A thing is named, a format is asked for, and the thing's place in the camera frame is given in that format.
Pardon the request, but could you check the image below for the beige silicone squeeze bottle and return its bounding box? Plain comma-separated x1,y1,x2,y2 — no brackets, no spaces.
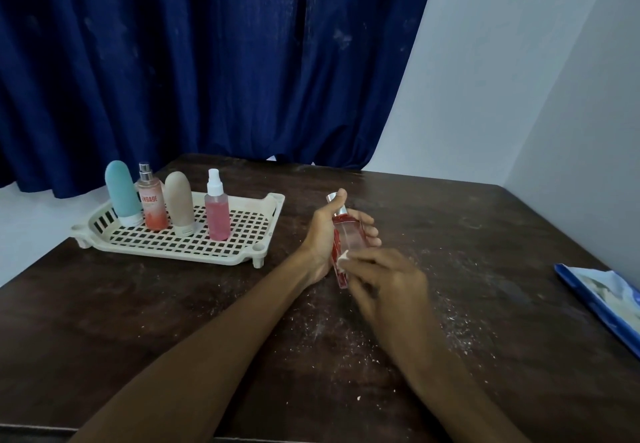
164,171,195,237

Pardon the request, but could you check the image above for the person's right forearm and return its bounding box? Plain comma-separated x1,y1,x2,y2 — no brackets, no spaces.
390,328,531,443

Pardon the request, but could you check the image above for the cream perforated plastic tray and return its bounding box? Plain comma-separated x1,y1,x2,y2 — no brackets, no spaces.
69,191,286,269

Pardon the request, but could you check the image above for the person's right hand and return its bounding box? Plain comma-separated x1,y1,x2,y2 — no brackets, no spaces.
339,246,432,358

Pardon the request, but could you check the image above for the dark blue curtain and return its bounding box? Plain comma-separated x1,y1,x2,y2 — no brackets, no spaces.
0,0,442,200

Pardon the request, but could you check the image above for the clear red perfume bottle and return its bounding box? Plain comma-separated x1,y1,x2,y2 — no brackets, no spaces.
326,192,368,290

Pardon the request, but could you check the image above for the pink liquid spray bottle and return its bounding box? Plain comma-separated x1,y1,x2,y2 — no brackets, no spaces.
204,168,231,242

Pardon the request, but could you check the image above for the orange mist spray bottle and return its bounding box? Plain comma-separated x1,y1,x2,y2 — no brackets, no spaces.
136,162,166,232

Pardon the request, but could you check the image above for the blue wipes packet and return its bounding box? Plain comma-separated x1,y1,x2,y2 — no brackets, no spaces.
554,263,640,360

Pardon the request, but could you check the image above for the teal silicone squeeze bottle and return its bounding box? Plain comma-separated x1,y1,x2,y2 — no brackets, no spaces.
104,160,144,228

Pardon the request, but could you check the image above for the person's left hand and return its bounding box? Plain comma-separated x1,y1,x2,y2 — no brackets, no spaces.
298,188,382,288

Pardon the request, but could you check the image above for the person's left forearm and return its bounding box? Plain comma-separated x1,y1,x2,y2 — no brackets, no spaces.
70,250,321,443

